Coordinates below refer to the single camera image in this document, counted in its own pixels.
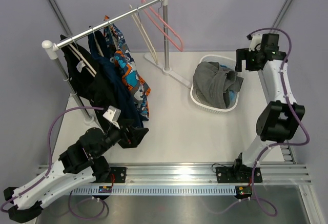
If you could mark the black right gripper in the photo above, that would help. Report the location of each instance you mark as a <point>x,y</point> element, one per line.
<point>243,54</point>

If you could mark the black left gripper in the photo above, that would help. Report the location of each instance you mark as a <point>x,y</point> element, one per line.
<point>136,135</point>

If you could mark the light blue shorts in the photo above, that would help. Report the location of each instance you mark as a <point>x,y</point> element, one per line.
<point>227,80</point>

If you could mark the grey knit shorts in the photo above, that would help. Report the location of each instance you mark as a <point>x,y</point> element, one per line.
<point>206,83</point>

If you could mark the white hanger with grey shorts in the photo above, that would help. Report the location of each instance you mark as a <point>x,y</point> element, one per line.
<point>145,37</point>

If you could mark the pink clothes hanger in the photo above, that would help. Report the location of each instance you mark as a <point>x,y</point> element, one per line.
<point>165,25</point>

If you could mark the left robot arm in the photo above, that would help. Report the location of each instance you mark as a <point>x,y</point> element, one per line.
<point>83,162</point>

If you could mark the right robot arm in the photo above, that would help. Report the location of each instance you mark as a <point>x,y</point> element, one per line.
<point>282,116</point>

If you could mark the patterned navy orange shorts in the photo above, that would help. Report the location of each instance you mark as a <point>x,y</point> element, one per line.
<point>137,86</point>

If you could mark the wooden hanger with black garment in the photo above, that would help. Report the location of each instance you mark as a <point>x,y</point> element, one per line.
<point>83,63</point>

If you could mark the wooden hanger with patterned shorts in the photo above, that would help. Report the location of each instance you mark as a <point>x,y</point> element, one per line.
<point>110,37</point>

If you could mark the navy blue garment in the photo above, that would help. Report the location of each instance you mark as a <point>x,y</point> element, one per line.
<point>123,95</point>

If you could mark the black garment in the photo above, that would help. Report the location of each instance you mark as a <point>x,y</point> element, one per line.
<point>97,90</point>

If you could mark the silver clothes rack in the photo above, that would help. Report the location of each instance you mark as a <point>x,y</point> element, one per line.
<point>82,40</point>

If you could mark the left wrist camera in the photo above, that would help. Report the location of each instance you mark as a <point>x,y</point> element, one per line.
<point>112,115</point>

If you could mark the white slotted cable duct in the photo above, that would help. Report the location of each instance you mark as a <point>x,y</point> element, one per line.
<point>155,191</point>

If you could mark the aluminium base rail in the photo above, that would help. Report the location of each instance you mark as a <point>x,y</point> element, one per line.
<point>202,174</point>

